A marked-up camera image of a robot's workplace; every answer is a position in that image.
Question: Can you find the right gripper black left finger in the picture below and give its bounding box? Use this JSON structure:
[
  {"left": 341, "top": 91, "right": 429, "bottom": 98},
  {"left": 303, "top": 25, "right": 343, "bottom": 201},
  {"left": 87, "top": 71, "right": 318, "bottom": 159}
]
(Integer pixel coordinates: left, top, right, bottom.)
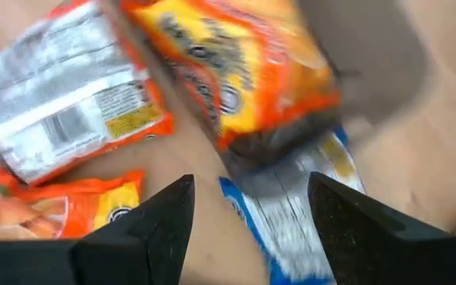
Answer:
[{"left": 71, "top": 173, "right": 196, "bottom": 285}]

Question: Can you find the blue Maruchan ramen packet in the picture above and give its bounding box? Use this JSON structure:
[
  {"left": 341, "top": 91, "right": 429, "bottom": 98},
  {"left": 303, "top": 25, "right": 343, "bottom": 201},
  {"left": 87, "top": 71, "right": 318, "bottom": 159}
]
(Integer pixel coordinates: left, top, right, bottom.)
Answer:
[{"left": 218, "top": 126, "right": 367, "bottom": 285}]

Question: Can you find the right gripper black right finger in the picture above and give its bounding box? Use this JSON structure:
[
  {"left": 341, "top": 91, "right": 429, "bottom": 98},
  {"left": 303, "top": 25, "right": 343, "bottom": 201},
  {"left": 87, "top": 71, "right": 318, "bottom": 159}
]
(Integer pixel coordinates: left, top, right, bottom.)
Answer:
[{"left": 307, "top": 171, "right": 447, "bottom": 285}]

